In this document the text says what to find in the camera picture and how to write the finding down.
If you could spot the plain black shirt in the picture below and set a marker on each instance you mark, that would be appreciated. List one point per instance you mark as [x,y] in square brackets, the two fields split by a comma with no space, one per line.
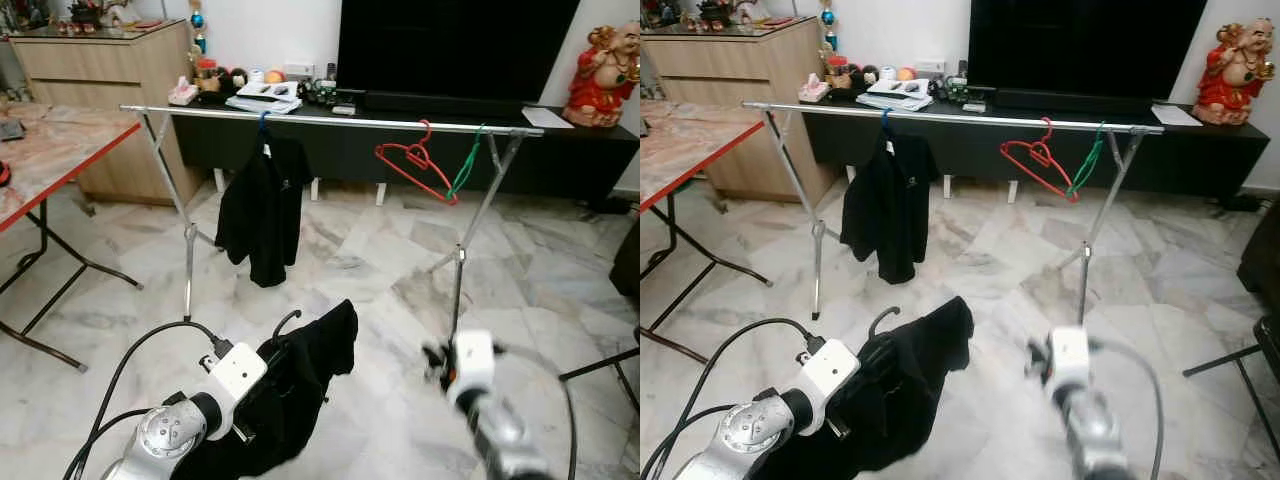
[320,370]
[930,370]

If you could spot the red plastic hanger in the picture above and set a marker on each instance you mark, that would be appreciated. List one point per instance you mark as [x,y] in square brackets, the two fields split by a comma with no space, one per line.
[415,177]
[1040,175]

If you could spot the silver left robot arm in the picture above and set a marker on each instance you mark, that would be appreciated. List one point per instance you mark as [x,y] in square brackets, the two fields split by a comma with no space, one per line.
[745,435]
[165,435]

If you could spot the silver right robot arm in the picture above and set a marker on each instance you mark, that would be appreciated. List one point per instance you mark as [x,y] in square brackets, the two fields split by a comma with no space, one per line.
[500,440]
[1095,440]

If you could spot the green plastic hanger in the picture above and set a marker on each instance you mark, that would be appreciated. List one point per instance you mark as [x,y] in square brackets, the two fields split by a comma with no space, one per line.
[1085,162]
[465,165]

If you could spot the blue hanger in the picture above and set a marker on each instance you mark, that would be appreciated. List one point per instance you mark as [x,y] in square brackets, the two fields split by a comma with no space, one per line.
[886,122]
[263,125]

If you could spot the black shirt with white label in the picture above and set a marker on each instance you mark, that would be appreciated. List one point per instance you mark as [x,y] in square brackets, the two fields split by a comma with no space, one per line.
[262,210]
[888,210]

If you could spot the black television console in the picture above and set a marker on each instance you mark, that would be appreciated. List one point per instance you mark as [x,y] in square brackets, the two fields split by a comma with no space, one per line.
[1190,160]
[560,160]

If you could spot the silver metal clothes rack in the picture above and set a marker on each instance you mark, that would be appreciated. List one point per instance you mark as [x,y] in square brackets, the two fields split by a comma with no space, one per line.
[950,117]
[330,120]

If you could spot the black soundbar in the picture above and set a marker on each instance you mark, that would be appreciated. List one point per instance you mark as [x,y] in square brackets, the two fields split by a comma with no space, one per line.
[1070,100]
[440,103]

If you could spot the white paper sheet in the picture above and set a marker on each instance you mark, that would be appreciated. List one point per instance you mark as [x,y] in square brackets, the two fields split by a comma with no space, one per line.
[1177,115]
[545,117]

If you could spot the pink tissue box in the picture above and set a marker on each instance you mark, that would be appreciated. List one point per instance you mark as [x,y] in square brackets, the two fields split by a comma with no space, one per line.
[813,92]
[183,95]

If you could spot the orange ball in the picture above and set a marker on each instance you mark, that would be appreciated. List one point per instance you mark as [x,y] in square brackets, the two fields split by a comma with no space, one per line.
[905,73]
[274,76]

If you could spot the small red brown figurine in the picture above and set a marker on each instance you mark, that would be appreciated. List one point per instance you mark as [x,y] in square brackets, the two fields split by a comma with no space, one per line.
[837,73]
[207,75]

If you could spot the red edged folding table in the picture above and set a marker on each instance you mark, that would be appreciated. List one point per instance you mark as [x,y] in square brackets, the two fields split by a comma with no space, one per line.
[680,145]
[50,150]

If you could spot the black flat screen television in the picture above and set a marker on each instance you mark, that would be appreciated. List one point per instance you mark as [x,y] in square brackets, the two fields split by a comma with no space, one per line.
[1080,50]
[450,50]

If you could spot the red laughing Buddha statue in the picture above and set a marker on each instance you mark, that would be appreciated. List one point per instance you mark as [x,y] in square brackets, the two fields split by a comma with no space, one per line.
[1230,80]
[600,80]

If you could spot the light wooden cabinet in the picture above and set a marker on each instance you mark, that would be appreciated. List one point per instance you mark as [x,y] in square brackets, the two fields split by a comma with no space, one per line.
[100,70]
[720,70]

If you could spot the hanging blue ball ornament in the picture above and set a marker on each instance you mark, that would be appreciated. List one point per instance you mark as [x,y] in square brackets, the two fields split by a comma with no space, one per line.
[197,20]
[827,17]

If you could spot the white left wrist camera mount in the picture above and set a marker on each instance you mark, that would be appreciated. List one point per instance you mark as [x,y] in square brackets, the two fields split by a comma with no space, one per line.
[238,372]
[830,372]

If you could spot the white wall socket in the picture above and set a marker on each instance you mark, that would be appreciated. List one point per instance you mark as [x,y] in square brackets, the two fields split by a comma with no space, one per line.
[929,68]
[298,71]

